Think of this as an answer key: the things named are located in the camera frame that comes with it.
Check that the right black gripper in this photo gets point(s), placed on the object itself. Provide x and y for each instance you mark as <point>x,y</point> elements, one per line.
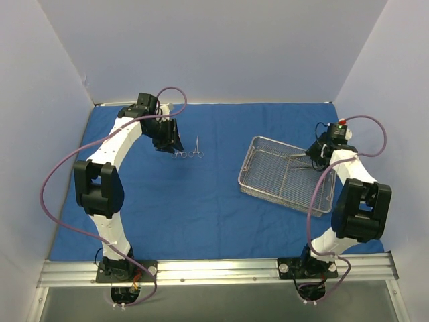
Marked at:
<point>315,151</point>

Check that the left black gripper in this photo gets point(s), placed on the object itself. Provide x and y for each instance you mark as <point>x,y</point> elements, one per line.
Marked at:
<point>166,135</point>

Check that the steel ring-handled forceps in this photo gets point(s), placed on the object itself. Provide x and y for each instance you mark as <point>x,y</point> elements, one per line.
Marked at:
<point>196,152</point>
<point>179,154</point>

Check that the wire mesh instrument tray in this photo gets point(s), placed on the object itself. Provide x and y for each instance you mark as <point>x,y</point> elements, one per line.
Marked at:
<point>267,173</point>

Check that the steel tweezers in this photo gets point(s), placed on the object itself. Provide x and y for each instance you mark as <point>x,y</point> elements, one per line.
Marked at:
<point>296,155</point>

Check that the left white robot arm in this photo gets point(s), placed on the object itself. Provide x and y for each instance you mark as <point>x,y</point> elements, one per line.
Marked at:
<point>99,190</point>

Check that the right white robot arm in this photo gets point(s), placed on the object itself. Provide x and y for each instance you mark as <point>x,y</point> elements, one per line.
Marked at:
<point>360,213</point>

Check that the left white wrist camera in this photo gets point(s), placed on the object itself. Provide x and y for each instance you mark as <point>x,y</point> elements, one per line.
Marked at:
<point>166,109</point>

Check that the aluminium front rail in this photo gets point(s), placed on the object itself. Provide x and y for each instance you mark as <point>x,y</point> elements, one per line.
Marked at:
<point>364,267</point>

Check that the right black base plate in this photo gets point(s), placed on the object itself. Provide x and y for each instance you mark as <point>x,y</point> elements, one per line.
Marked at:
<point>294,267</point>

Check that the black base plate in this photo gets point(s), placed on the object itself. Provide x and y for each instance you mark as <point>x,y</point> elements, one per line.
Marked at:
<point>294,267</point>
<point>107,275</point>

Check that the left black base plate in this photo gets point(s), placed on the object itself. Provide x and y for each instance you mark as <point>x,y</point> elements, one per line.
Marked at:
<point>107,275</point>

